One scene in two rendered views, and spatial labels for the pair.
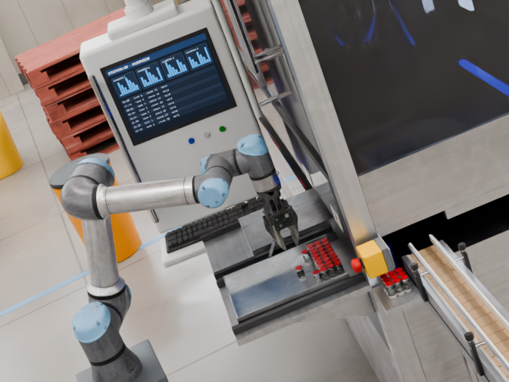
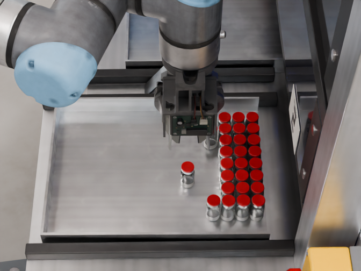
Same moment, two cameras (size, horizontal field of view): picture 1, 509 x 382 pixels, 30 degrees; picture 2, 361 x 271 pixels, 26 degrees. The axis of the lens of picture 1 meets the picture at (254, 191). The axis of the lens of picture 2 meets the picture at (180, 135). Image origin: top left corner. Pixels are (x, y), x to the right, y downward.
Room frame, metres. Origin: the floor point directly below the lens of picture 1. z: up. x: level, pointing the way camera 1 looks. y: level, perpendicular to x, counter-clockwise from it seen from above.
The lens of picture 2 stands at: (1.74, -0.05, 1.93)
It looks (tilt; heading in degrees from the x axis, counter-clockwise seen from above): 54 degrees down; 2
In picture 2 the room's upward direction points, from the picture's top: straight up
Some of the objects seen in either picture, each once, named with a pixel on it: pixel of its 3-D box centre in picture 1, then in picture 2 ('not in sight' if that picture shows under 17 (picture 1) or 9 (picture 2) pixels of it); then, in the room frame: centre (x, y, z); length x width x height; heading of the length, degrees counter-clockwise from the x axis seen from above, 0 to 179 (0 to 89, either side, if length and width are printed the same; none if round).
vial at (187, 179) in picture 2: (301, 273); (187, 175); (2.42, -0.04, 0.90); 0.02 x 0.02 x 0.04
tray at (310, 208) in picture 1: (294, 218); (219, 13); (2.78, -0.09, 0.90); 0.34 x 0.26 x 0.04; 92
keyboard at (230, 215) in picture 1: (216, 223); not in sight; (3.14, 0.17, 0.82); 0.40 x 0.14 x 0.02; 89
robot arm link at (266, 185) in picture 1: (266, 180); (192, 39); (2.40, -0.04, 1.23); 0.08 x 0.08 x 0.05
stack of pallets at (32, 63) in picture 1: (108, 82); not in sight; (7.04, 0.73, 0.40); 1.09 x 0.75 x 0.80; 102
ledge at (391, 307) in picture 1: (403, 292); not in sight; (2.18, -0.27, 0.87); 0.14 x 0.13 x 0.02; 92
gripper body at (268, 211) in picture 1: (275, 206); (189, 86); (2.40, -0.04, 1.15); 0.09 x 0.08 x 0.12; 2
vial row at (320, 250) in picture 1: (326, 260); (240, 164); (2.44, -0.12, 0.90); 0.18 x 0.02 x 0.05; 2
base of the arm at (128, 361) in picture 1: (111, 362); not in sight; (2.45, 0.58, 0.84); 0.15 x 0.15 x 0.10
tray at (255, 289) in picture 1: (285, 279); (156, 167); (2.44, 0.01, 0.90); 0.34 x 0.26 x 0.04; 92
